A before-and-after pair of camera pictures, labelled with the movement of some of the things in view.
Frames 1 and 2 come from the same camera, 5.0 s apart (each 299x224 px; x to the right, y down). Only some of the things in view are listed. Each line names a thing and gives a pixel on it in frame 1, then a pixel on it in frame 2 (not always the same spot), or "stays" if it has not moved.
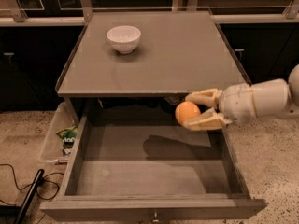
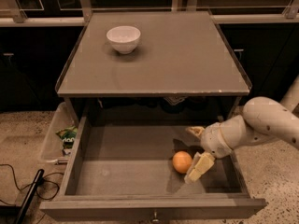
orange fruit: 186,110 -> 181,161
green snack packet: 68,136 stays
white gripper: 237,103 -> 211,139
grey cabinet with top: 141,64 stays
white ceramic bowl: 123,37 stays
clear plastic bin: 59,145 stays
